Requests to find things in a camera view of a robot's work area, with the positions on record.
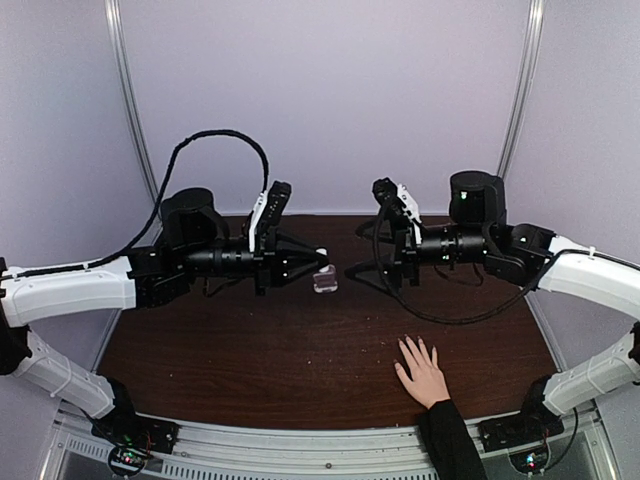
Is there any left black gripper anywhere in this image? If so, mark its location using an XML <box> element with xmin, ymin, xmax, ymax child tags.
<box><xmin>180</xmin><ymin>227</ymin><xmax>329</xmax><ymax>297</ymax></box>

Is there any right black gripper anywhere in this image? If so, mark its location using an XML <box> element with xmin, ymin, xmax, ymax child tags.
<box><xmin>345</xmin><ymin>209</ymin><xmax>491</xmax><ymax>298</ymax></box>

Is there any purple nail polish bottle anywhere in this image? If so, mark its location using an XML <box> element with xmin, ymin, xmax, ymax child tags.
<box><xmin>313</xmin><ymin>264</ymin><xmax>338</xmax><ymax>294</ymax></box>

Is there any black sleeved forearm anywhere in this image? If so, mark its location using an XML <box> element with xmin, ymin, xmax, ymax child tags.
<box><xmin>418</xmin><ymin>399</ymin><xmax>488</xmax><ymax>480</ymax></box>

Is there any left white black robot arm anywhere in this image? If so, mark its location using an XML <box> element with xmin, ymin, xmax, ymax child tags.
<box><xmin>1</xmin><ymin>182</ymin><xmax>330</xmax><ymax>444</ymax></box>

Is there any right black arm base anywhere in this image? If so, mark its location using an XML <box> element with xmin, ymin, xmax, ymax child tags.
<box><xmin>478</xmin><ymin>375</ymin><xmax>564</xmax><ymax>452</ymax></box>

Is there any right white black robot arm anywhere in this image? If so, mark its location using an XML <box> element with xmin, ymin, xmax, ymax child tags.
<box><xmin>345</xmin><ymin>170</ymin><xmax>639</xmax><ymax>442</ymax></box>

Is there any person's bare hand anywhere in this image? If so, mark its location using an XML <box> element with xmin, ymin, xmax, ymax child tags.
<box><xmin>393</xmin><ymin>335</ymin><xmax>451</xmax><ymax>409</ymax></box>

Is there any right green circuit board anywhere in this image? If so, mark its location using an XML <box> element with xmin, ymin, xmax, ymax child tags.
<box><xmin>509</xmin><ymin>446</ymin><xmax>550</xmax><ymax>476</ymax></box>

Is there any green circuit board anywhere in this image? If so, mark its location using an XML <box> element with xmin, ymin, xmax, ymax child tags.
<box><xmin>509</xmin><ymin>446</ymin><xmax>550</xmax><ymax>476</ymax></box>
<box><xmin>107</xmin><ymin>446</ymin><xmax>153</xmax><ymax>477</ymax></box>

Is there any left green circuit board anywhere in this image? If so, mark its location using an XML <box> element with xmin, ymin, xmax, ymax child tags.
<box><xmin>107</xmin><ymin>446</ymin><xmax>153</xmax><ymax>477</ymax></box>

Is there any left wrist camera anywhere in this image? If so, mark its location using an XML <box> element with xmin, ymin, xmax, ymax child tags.
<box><xmin>247</xmin><ymin>181</ymin><xmax>292</xmax><ymax>253</ymax></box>

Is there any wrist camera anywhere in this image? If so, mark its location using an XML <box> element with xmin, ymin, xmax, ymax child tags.
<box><xmin>247</xmin><ymin>181</ymin><xmax>292</xmax><ymax>253</ymax></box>
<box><xmin>372</xmin><ymin>177</ymin><xmax>422</xmax><ymax>226</ymax></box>

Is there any right black braided cable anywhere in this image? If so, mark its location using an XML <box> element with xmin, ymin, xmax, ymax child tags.
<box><xmin>370</xmin><ymin>204</ymin><xmax>566</xmax><ymax>326</ymax></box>

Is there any black braided cable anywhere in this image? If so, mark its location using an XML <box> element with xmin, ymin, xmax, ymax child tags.
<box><xmin>89</xmin><ymin>129</ymin><xmax>272</xmax><ymax>269</ymax></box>
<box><xmin>370</xmin><ymin>204</ymin><xmax>566</xmax><ymax>326</ymax></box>

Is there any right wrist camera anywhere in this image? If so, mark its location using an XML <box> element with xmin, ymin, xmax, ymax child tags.
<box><xmin>372</xmin><ymin>177</ymin><xmax>422</xmax><ymax>226</ymax></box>

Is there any left black braided cable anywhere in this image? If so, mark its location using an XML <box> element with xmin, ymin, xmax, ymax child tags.
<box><xmin>89</xmin><ymin>129</ymin><xmax>272</xmax><ymax>269</ymax></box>

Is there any right aluminium corner post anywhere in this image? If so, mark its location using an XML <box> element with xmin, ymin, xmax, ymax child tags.
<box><xmin>497</xmin><ymin>0</ymin><xmax>546</xmax><ymax>180</ymax></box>

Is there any aluminium corner post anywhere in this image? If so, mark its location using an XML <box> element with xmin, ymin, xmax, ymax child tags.
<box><xmin>103</xmin><ymin>0</ymin><xmax>162</xmax><ymax>199</ymax></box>
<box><xmin>497</xmin><ymin>0</ymin><xmax>546</xmax><ymax>180</ymax></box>

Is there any left aluminium corner post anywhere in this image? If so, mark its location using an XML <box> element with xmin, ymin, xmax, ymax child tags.
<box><xmin>103</xmin><ymin>0</ymin><xmax>162</xmax><ymax>199</ymax></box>

